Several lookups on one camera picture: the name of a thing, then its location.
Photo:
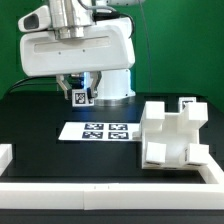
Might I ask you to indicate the white front fence bar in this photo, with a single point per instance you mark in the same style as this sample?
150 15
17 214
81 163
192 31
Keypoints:
111 196

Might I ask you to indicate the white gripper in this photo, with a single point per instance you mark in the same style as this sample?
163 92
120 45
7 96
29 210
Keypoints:
60 39

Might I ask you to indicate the white left fence bar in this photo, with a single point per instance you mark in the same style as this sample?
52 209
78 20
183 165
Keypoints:
5 156

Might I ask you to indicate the white marker cube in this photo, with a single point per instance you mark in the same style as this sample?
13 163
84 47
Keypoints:
183 101
82 98

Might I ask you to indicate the white paper marker sheet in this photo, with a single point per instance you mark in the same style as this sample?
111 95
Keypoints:
98 131

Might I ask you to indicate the white chair seat part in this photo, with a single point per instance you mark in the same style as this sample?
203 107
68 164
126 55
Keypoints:
173 136

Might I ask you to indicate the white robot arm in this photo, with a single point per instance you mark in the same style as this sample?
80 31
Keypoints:
115 85

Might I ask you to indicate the white marker cube front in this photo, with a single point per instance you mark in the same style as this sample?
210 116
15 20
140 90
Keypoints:
82 98

